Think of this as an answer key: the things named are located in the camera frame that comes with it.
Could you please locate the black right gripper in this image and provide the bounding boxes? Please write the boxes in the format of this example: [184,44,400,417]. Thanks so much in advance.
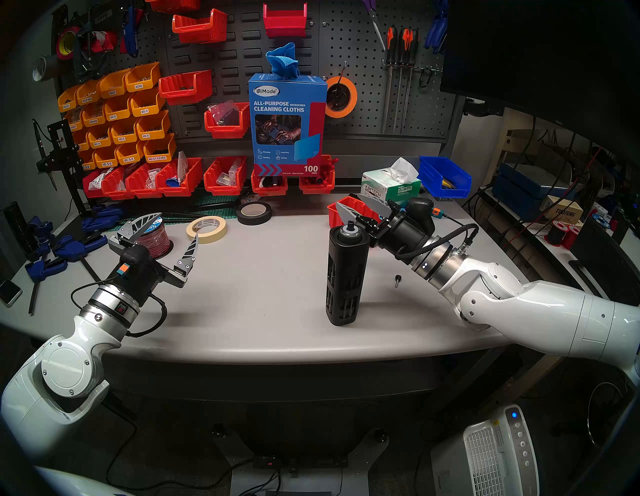
[335,192,433,261]

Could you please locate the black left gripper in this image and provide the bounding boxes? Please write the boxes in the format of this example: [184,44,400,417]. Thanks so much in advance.
[109,212,200,307]

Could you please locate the black cylindrical screwdriver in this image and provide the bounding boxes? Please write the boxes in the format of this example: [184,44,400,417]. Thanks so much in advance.
[325,220,372,327]

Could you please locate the orange black screwdriver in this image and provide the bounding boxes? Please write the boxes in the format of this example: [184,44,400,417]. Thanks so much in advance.
[394,27,414,133]
[402,29,421,133]
[382,26,399,135]

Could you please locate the red plastic storage bin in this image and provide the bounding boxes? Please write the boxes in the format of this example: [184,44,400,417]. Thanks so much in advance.
[172,8,229,44]
[299,155,339,195]
[155,157,204,197]
[203,156,248,196]
[145,0,202,13]
[262,2,308,39]
[101,166,135,201]
[81,169,108,199]
[125,162,163,199]
[327,196,382,230]
[250,165,289,196]
[204,101,251,140]
[158,70,214,106]

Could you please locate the green white tissue box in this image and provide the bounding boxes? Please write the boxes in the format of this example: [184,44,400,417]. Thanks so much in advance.
[361,157,422,210]

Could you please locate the beige masking tape roll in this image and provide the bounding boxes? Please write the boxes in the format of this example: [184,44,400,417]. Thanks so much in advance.
[186,216,228,245]

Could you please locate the green cutting mat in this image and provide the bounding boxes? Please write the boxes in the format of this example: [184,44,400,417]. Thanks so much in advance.
[107,192,241,232]

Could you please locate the blue bar clamp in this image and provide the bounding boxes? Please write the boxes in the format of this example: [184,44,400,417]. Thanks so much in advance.
[81,202,126,233]
[24,257,68,317]
[27,215,56,246]
[52,232,108,263]

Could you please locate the large blue plastic bin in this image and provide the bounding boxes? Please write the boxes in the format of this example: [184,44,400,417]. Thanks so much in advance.
[419,156,473,200]

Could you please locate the black tape roll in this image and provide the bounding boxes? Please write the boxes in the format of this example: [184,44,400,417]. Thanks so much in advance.
[236,201,273,226]

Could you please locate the orange tape roll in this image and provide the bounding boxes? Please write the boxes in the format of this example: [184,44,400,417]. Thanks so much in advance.
[325,76,359,119]

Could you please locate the blue cleaning cloths box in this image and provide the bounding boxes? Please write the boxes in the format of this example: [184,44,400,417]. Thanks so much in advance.
[248,73,328,177]

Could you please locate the black metal stand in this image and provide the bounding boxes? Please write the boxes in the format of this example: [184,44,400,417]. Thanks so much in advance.
[32,119,93,216]

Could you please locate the dark perforated pegboard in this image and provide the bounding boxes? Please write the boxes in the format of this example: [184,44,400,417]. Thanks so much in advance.
[318,0,463,141]

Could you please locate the black upright device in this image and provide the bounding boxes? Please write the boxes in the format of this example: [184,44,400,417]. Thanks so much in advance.
[2,201,38,256]

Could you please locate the smartphone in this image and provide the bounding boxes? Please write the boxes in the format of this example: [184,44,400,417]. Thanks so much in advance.
[0,279,23,308]

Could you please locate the dark blue case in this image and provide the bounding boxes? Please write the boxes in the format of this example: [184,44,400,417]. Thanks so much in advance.
[491,162,576,221]

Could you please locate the blue microfiber cloth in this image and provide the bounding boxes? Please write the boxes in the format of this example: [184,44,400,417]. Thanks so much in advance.
[265,42,301,80]

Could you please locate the red thread spool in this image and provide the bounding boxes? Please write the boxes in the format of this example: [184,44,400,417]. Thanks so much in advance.
[545,220,581,251]

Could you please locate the brown cardboard box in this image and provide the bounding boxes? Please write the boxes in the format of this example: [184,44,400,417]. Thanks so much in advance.
[542,195,585,225]

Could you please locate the red white striped tape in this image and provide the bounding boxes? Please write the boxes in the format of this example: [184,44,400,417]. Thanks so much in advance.
[82,29,121,55]

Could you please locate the red yellow tape roll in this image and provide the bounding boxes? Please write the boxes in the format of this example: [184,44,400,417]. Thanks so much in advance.
[55,26,81,62]

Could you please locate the black computer monitor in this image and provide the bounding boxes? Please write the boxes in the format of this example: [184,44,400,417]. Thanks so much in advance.
[440,0,640,166]

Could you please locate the black power strip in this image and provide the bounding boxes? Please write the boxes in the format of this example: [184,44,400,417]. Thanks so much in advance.
[252,452,348,471]

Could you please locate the white robot torso shell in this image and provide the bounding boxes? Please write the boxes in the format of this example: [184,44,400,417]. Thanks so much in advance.
[35,465,136,496]

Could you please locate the white air purifier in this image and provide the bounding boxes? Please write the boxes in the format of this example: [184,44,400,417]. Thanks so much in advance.
[430,404,541,496]

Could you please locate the red wire spool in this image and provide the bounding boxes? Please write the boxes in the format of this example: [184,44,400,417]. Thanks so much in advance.
[131,215,174,260]

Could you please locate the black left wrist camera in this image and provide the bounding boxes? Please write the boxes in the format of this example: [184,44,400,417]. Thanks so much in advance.
[117,244,153,278]

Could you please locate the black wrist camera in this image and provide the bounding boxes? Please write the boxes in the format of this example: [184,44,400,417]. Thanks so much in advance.
[404,197,445,221]
[117,244,153,278]

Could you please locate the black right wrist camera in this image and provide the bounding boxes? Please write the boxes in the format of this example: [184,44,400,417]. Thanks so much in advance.
[404,197,445,221]

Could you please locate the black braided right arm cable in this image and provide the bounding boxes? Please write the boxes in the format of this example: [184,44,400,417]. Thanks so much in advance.
[394,222,481,263]

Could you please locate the purple handled scissors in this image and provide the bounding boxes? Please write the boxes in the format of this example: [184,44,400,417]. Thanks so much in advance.
[361,0,388,51]

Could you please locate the dark louvered wall panel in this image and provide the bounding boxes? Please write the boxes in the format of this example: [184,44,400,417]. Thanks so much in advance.
[162,0,321,138]

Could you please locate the blue handled pliers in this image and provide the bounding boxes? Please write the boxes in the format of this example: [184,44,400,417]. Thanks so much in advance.
[424,0,449,55]

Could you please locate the grey duct tape roll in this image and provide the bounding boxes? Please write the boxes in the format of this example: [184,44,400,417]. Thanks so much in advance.
[32,54,61,83]

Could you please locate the blue handled hanging tool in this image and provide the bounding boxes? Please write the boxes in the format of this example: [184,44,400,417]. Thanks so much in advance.
[122,2,141,58]

